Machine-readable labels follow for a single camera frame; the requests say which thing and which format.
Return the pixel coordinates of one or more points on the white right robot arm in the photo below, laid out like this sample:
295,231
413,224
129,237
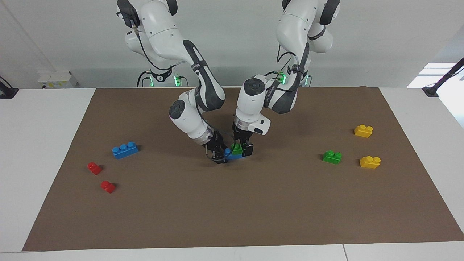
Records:
163,32

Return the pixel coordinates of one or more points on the brown paper mat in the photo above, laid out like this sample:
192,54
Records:
232,210

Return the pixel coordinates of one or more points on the green two-stud toy block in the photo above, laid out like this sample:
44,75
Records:
237,149
331,157

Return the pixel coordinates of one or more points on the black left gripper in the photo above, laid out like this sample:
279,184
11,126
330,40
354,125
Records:
243,137

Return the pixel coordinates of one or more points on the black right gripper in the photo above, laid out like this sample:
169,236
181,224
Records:
216,141

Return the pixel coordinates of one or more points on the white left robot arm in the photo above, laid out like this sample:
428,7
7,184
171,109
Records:
250,101

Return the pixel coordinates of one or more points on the black stand with pole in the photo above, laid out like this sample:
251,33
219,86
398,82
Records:
444,78

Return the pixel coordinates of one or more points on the yellow two-stud toy block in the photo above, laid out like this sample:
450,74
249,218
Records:
362,132
369,163

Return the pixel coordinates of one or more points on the red one-stud toy block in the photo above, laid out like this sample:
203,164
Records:
94,168
107,187

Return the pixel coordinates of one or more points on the white box with yellow label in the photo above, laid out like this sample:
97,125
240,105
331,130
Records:
58,79

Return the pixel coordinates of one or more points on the blue three-stud toy block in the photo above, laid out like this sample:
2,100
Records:
125,151
232,156

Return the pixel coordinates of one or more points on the black table clamp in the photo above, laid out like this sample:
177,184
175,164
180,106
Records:
7,92

